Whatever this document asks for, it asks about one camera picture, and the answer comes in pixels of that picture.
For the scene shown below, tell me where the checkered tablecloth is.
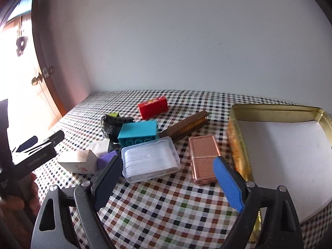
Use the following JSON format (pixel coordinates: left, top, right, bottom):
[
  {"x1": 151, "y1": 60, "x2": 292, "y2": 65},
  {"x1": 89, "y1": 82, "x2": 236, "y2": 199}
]
[{"x1": 33, "y1": 90, "x2": 332, "y2": 249}]

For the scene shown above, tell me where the clear floss pick box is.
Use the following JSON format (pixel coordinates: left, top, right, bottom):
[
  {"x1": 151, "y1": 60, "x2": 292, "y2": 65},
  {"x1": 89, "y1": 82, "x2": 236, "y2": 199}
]
[{"x1": 121, "y1": 137, "x2": 181, "y2": 183}]

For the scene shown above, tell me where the brown harmonica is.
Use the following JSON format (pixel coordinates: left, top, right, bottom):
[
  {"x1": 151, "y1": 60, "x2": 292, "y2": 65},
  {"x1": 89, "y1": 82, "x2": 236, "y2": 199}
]
[{"x1": 159, "y1": 111, "x2": 209, "y2": 142}]

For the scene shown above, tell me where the hanging heart ornament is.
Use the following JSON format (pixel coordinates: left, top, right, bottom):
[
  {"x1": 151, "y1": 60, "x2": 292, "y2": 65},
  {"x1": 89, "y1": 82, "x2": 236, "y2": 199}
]
[{"x1": 16, "y1": 16, "x2": 28, "y2": 57}]

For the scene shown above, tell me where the gold metal tin tray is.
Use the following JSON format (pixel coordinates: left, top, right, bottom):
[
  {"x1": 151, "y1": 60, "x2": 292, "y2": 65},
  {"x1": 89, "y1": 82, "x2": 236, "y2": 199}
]
[{"x1": 227, "y1": 104, "x2": 331, "y2": 248}]

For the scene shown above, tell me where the teal toy brick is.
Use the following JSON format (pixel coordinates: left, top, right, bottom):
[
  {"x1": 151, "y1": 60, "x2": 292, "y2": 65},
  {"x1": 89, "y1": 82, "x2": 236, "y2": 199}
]
[{"x1": 118, "y1": 120, "x2": 159, "y2": 147}]

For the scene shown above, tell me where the brown wooden door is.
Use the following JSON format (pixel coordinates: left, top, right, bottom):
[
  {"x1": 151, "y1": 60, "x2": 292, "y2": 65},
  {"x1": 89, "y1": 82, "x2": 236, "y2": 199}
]
[{"x1": 1, "y1": 0, "x2": 66, "y2": 135}]

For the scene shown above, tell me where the black hair claw clip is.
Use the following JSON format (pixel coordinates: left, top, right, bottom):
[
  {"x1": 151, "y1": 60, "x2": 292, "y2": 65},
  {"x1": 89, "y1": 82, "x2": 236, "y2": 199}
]
[{"x1": 101, "y1": 115, "x2": 134, "y2": 143}]

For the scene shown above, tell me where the green toy cube brick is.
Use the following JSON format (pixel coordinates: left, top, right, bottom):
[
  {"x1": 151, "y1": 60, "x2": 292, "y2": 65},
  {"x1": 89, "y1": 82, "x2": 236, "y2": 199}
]
[{"x1": 108, "y1": 112, "x2": 120, "y2": 117}]

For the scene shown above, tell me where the white power adapter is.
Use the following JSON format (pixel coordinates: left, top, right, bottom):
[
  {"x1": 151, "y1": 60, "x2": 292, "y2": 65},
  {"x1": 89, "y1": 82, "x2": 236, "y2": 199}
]
[{"x1": 89, "y1": 138, "x2": 110, "y2": 158}]

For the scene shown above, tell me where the brass door knob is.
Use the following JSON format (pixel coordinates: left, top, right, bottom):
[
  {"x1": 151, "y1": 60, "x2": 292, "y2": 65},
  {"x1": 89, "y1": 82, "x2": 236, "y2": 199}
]
[{"x1": 31, "y1": 73, "x2": 43, "y2": 85}]

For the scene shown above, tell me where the white cork-top small box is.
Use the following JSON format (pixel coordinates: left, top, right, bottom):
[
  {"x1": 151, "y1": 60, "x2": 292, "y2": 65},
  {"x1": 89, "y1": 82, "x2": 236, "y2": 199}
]
[{"x1": 57, "y1": 150, "x2": 98, "y2": 175}]

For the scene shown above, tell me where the red toy brick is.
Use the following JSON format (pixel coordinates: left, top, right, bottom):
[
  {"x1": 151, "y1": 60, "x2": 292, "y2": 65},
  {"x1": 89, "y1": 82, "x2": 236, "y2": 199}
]
[{"x1": 138, "y1": 96, "x2": 169, "y2": 120}]

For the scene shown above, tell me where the purple small block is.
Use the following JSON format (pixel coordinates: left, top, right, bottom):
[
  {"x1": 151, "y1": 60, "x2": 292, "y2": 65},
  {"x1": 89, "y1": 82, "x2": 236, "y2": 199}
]
[{"x1": 97, "y1": 150, "x2": 117, "y2": 170}]

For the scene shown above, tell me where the person's left hand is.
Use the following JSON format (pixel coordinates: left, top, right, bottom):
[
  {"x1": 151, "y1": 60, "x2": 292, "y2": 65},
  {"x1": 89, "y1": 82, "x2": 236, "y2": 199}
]
[{"x1": 1, "y1": 173, "x2": 40, "y2": 248}]

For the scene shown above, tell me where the rose gold compact case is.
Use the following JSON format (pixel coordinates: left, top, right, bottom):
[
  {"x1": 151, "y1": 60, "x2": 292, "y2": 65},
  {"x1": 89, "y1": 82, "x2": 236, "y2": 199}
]
[{"x1": 188, "y1": 135, "x2": 221, "y2": 185}]

